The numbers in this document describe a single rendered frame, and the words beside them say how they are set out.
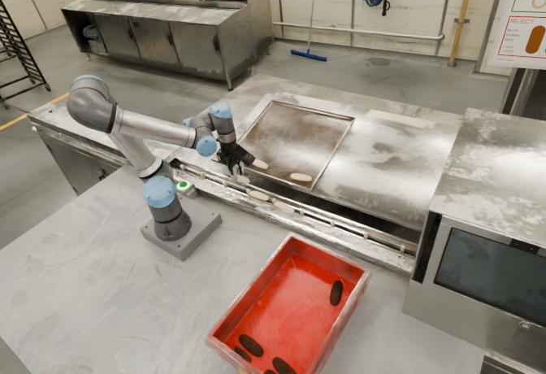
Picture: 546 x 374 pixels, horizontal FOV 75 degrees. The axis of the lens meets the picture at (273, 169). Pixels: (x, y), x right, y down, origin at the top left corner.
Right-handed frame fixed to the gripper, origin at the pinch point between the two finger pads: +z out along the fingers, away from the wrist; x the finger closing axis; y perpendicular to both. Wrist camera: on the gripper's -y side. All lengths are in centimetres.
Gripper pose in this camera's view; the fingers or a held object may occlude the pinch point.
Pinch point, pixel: (239, 176)
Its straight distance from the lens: 160.0
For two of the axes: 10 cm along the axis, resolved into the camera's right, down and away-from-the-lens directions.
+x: -5.2, 5.8, -6.3
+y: -8.5, -2.6, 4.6
